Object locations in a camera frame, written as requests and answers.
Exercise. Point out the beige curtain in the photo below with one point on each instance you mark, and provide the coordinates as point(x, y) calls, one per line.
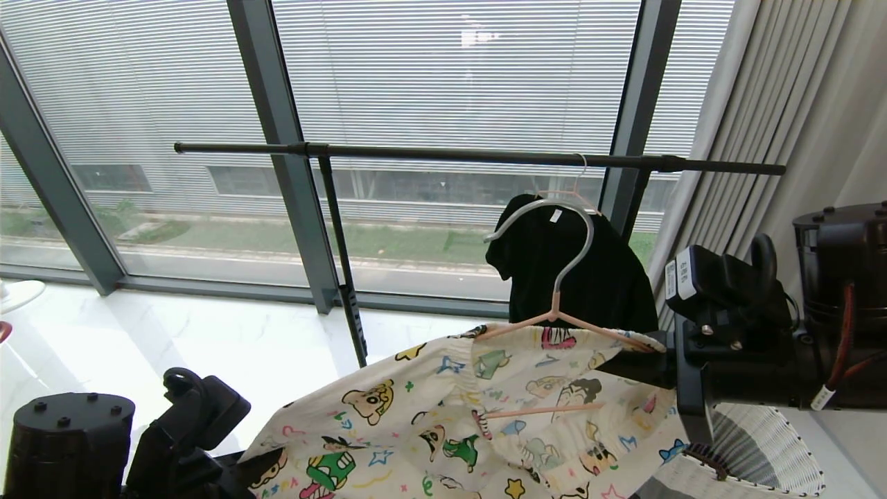
point(797, 104)

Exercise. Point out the pink clothes hanger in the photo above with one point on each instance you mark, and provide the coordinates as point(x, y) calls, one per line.
point(587, 202)
point(554, 315)

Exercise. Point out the black clothes rack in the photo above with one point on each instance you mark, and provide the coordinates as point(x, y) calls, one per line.
point(450, 154)

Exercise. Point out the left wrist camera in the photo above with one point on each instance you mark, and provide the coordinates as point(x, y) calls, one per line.
point(201, 423)

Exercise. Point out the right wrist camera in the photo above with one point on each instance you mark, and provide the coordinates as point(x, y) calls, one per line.
point(721, 284)

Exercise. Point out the white laundry basket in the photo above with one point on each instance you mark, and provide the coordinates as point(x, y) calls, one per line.
point(762, 443)

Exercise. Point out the cream printed garment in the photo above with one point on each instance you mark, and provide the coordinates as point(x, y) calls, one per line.
point(416, 430)

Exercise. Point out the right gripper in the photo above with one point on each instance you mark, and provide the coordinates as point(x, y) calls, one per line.
point(755, 378)

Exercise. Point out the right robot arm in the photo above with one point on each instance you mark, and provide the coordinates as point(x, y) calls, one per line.
point(845, 291)

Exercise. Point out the window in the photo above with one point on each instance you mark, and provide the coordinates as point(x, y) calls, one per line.
point(450, 69)

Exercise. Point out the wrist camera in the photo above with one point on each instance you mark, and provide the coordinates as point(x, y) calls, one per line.
point(721, 284)
point(201, 423)

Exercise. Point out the black garment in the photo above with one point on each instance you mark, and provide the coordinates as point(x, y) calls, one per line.
point(603, 277)

